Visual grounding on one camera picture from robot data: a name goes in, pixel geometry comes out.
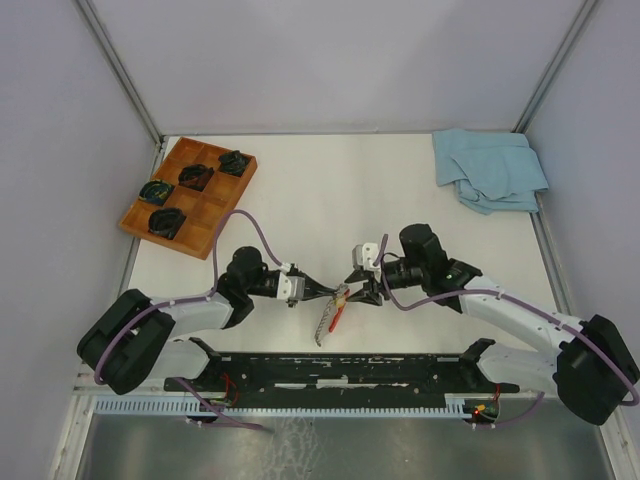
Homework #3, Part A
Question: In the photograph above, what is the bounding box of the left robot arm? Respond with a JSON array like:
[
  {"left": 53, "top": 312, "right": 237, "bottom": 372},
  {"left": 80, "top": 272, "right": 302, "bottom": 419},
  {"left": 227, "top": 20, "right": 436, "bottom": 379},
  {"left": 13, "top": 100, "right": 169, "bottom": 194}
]
[{"left": 76, "top": 246, "right": 338, "bottom": 395}]

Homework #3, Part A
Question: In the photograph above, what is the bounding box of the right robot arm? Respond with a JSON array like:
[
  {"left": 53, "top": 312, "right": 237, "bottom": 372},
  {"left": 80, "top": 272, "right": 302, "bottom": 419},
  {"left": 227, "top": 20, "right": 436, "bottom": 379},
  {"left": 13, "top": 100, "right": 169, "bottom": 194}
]
[{"left": 346, "top": 224, "right": 639, "bottom": 426}]

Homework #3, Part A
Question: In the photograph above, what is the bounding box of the dark rolled cloth far right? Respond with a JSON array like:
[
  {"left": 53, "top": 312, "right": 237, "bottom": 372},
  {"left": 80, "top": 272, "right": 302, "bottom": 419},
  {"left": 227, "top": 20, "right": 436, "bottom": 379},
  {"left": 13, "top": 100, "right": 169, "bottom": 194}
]
[{"left": 219, "top": 150, "right": 250, "bottom": 177}]

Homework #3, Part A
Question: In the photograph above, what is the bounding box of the wooden compartment tray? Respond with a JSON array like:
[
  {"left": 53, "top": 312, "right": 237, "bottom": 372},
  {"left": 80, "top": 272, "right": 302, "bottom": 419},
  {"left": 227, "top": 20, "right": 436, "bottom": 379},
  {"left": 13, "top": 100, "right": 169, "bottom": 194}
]
[{"left": 120, "top": 137, "right": 258, "bottom": 260}]

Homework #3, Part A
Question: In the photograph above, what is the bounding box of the dark rolled cloth centre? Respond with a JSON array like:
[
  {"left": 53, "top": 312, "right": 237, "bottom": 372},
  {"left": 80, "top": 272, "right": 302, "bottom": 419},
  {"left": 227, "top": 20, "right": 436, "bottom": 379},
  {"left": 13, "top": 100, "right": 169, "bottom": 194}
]
[{"left": 178, "top": 164, "right": 215, "bottom": 191}]

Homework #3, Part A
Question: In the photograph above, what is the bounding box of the dark rolled cloth front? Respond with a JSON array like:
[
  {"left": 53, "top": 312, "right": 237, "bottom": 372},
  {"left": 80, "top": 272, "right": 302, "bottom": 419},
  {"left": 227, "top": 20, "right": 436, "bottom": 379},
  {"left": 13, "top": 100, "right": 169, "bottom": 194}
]
[{"left": 148, "top": 207, "right": 186, "bottom": 240}]

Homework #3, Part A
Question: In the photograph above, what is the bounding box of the light blue cloth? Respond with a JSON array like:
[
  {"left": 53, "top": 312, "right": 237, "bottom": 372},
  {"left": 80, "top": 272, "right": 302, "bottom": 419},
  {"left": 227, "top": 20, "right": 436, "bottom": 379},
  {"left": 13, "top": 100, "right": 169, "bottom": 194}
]
[{"left": 432, "top": 129, "right": 549, "bottom": 215}]

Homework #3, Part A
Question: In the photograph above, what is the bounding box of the dark rolled cloth yellow pattern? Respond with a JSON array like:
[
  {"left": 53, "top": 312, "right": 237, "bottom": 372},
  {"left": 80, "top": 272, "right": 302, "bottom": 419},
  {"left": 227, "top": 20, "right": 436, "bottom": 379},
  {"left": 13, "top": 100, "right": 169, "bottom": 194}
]
[{"left": 138, "top": 180, "right": 174, "bottom": 206}]

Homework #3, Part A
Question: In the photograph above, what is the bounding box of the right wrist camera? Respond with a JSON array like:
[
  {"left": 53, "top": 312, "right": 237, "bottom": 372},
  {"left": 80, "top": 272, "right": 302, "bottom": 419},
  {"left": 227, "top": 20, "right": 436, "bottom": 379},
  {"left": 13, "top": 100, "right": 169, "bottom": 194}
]
[{"left": 352, "top": 242, "right": 381, "bottom": 272}]

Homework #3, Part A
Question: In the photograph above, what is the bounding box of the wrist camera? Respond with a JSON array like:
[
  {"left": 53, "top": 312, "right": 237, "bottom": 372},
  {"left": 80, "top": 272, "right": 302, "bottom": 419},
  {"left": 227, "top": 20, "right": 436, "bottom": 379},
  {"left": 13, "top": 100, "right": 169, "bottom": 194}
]
[
  {"left": 352, "top": 242, "right": 381, "bottom": 272},
  {"left": 276, "top": 262, "right": 305, "bottom": 308}
]

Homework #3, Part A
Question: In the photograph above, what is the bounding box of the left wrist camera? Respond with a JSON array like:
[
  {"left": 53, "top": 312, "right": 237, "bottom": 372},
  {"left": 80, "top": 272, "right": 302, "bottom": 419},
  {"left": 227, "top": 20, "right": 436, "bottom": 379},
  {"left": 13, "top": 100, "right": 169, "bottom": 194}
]
[{"left": 276, "top": 262, "right": 305, "bottom": 308}]

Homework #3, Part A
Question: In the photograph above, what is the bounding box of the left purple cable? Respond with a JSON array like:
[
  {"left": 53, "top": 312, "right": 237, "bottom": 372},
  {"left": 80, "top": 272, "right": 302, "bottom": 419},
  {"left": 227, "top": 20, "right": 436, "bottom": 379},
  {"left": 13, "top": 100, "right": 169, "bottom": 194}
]
[{"left": 93, "top": 209, "right": 296, "bottom": 431}]

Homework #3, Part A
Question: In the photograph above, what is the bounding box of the purple cable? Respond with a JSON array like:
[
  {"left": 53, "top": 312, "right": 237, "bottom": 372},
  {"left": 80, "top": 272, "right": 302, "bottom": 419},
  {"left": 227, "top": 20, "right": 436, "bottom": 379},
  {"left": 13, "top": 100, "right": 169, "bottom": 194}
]
[
  {"left": 372, "top": 233, "right": 640, "bottom": 430},
  {"left": 93, "top": 209, "right": 296, "bottom": 431}
]

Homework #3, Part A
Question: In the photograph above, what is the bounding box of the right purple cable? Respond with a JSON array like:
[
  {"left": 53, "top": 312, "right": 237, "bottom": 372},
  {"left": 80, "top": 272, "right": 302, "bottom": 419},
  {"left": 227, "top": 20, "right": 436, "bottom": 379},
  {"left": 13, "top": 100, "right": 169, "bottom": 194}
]
[{"left": 372, "top": 233, "right": 640, "bottom": 430}]

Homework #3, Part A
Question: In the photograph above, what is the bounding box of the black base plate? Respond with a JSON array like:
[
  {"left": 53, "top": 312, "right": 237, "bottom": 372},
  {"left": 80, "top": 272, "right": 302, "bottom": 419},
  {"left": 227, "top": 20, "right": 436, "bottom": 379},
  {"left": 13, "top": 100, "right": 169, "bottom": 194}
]
[{"left": 189, "top": 352, "right": 519, "bottom": 409}]

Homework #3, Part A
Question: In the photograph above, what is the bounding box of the light blue cable duct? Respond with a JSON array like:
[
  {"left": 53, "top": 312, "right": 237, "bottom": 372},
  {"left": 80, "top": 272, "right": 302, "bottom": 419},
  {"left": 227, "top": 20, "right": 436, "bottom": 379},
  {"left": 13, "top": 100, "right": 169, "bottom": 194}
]
[{"left": 94, "top": 394, "right": 476, "bottom": 416}]

